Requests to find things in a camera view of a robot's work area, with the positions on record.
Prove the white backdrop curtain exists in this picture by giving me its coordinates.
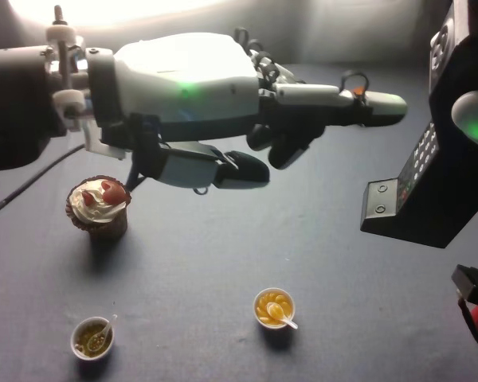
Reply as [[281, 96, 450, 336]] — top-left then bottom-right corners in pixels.
[[0, 0, 455, 69]]

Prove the small bowl of green soup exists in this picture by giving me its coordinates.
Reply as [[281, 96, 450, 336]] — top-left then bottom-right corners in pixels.
[[70, 316, 115, 361]]

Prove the toy cupcake with red heart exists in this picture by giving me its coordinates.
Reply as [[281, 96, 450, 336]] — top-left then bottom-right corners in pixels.
[[65, 174, 132, 241]]

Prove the grey table cloth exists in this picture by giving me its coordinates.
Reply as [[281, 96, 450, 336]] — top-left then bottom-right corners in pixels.
[[0, 61, 478, 382]]

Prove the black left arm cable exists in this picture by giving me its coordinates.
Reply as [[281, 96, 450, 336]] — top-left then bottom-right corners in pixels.
[[0, 143, 85, 222]]

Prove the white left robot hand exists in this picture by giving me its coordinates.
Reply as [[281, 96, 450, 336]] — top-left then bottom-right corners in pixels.
[[86, 27, 408, 196]]

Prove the tiny white spoon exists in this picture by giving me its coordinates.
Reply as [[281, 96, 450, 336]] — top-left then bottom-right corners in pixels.
[[86, 314, 119, 352], [265, 302, 299, 330]]

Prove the small bowl of yellow soup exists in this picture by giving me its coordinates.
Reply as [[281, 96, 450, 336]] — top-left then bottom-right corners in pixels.
[[253, 287, 296, 330]]

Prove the black walkie-talkie toy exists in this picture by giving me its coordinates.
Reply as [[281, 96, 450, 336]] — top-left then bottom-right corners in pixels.
[[359, 0, 478, 250]]

